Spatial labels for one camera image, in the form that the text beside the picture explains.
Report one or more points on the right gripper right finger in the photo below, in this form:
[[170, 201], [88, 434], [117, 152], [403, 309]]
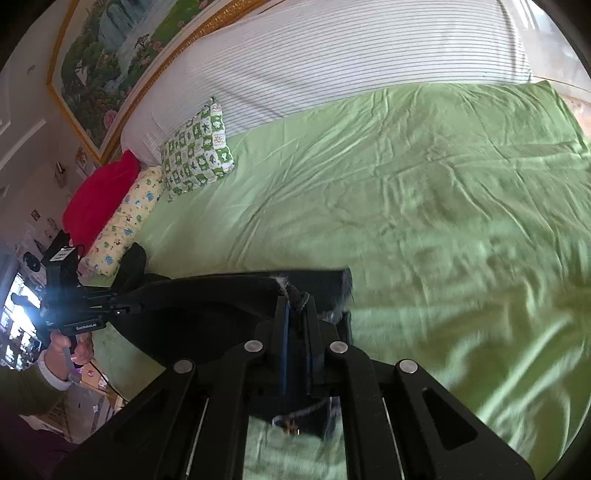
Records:
[[399, 421]]

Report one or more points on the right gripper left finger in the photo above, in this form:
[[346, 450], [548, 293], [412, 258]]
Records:
[[189, 423]]

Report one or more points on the black pants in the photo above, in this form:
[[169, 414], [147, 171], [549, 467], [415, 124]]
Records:
[[200, 318]]

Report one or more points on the left forearm green sleeve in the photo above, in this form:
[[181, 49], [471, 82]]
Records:
[[34, 390]]

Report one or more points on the person's left hand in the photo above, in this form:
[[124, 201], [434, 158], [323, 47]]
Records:
[[60, 354]]

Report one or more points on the yellow cartoon print pillow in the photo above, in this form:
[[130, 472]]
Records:
[[119, 232]]

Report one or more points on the red pillow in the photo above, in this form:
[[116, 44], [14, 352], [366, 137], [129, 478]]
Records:
[[98, 197]]

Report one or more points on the green white patterned pillow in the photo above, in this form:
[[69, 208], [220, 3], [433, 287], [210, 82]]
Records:
[[196, 154]]

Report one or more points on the green bed sheet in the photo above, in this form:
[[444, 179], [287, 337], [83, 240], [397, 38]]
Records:
[[463, 212]]

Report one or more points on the framed landscape painting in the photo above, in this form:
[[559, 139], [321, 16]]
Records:
[[107, 55]]

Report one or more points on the white striped duvet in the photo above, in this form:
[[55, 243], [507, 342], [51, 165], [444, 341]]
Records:
[[302, 54]]

